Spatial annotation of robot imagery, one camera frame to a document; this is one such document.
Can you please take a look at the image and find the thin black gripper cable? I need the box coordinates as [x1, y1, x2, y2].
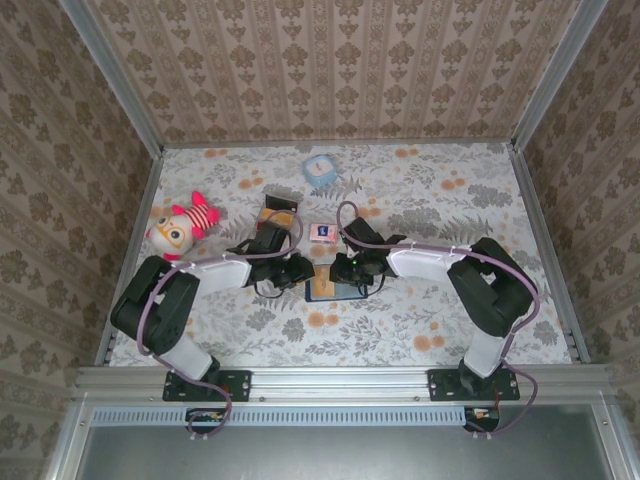
[357, 272, 387, 300]
[252, 279, 289, 300]

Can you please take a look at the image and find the thin black right gripper cable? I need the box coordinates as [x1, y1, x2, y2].
[357, 272, 387, 300]

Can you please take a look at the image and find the aluminium frame post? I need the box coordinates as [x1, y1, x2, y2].
[57, 0, 167, 157]
[509, 0, 610, 152]

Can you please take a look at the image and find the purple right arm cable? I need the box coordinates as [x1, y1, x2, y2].
[336, 201, 542, 439]

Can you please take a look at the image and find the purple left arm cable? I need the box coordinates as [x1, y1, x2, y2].
[134, 209, 304, 442]

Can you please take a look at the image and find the aluminium front frame rail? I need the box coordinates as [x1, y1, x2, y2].
[74, 364, 609, 402]

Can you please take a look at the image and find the blue card holder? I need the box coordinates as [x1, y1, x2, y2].
[304, 263, 372, 304]

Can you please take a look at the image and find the light blue alarm clock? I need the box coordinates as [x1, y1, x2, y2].
[301, 154, 337, 188]

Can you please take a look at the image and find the pink and white plush toy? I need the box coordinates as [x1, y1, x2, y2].
[145, 190, 222, 265]

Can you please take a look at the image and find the red yellow black box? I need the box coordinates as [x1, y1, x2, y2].
[255, 193, 299, 236]

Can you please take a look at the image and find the thin black left gripper cable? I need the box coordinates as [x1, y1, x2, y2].
[252, 279, 289, 300]

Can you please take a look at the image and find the slotted white cable duct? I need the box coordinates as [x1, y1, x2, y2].
[92, 405, 501, 428]

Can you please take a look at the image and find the grey metal panel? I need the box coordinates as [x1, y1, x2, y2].
[47, 402, 640, 480]

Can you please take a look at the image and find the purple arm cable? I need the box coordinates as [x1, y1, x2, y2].
[134, 209, 304, 442]
[336, 201, 542, 439]

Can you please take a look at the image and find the tan credit card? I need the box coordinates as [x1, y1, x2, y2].
[313, 266, 335, 298]

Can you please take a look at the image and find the small pink card box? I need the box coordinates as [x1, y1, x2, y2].
[309, 222, 341, 245]

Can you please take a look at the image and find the aluminium side rail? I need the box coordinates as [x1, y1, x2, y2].
[506, 141, 592, 367]
[93, 147, 167, 370]

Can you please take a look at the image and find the floral table cover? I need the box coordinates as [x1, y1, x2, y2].
[107, 142, 574, 369]

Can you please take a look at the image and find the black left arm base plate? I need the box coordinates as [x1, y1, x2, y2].
[162, 368, 252, 403]

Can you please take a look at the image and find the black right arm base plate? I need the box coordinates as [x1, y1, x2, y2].
[427, 367, 521, 403]

